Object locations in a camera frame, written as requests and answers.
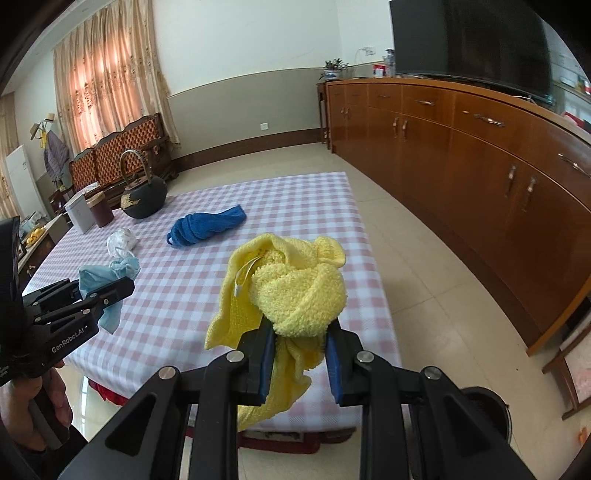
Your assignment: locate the wooden sideboard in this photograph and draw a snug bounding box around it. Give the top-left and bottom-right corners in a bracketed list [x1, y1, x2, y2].
[325, 78, 591, 356]

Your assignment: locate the black iron teapot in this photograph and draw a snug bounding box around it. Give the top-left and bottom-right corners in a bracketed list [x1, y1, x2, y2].
[119, 150, 168, 219]

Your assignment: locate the checkered tablecloth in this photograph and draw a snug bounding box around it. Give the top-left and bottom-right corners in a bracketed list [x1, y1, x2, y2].
[21, 172, 409, 432]

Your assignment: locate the black television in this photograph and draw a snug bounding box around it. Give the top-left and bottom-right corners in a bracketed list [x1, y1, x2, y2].
[389, 0, 555, 100]

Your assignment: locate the white box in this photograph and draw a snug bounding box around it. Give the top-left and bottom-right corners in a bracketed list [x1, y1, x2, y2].
[65, 191, 97, 234]

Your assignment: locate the blue towel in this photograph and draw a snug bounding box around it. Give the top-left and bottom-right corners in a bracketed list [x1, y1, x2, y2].
[166, 204, 247, 249]

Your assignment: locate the white standing air conditioner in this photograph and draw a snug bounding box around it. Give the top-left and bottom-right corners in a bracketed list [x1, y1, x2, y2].
[6, 144, 43, 220]

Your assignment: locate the yellow towel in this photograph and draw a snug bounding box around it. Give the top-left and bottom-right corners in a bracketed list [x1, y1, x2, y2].
[204, 234, 348, 432]

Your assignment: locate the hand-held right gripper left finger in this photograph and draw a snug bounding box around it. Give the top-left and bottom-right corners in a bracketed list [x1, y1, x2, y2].
[76, 316, 278, 480]

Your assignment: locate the small potted plant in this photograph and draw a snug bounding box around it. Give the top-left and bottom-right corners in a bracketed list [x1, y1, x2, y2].
[320, 58, 349, 81]

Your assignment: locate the wooden coffee table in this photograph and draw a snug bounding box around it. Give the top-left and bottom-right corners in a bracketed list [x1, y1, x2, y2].
[16, 215, 70, 278]

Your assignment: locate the person's left hand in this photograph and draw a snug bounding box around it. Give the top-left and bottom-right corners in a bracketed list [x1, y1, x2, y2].
[0, 367, 73, 455]

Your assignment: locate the narrow wooden stand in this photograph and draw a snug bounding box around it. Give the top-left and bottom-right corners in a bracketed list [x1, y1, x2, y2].
[316, 82, 332, 153]

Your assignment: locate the beige curtain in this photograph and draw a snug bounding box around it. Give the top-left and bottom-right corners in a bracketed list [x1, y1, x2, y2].
[0, 92, 19, 217]
[53, 0, 181, 158]

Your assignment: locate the dark red canister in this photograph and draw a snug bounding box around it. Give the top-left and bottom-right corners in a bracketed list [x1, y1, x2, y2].
[86, 191, 114, 228]

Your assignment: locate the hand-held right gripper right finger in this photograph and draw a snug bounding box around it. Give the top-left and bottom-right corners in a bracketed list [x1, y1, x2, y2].
[324, 320, 536, 480]

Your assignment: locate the straw hat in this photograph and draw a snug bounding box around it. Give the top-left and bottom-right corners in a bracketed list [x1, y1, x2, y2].
[30, 113, 56, 139]

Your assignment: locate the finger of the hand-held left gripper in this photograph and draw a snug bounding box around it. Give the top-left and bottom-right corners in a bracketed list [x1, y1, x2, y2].
[32, 275, 136, 326]
[23, 279, 81, 311]

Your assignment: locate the white crumpled tissue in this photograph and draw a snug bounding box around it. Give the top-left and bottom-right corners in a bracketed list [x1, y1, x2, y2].
[107, 228, 138, 258]

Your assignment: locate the black trash bin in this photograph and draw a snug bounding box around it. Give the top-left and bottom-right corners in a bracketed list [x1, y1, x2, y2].
[462, 387, 513, 446]

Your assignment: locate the light blue face mask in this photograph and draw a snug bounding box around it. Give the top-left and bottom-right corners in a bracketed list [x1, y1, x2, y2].
[78, 257, 140, 334]

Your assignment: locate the wooden bench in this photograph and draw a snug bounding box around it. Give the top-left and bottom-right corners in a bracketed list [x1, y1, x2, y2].
[69, 113, 180, 192]

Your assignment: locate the hanging grey jacket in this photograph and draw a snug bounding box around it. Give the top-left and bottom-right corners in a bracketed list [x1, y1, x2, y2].
[44, 130, 70, 183]

